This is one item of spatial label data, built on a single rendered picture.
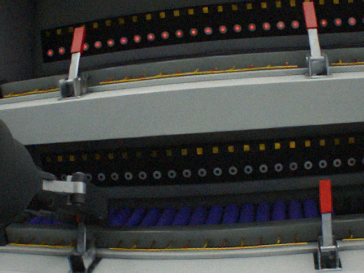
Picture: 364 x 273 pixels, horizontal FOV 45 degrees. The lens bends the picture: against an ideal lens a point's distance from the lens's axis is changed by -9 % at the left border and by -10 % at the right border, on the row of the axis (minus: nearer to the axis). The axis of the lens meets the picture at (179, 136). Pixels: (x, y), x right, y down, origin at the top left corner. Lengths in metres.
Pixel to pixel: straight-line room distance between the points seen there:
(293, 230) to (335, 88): 0.17
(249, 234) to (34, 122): 0.27
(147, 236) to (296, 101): 0.23
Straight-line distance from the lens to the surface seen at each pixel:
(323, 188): 0.48
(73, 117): 0.51
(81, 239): 0.52
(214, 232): 0.53
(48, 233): 0.60
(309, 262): 0.49
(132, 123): 0.48
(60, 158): 0.69
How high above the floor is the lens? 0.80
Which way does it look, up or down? 4 degrees up
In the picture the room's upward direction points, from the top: 3 degrees counter-clockwise
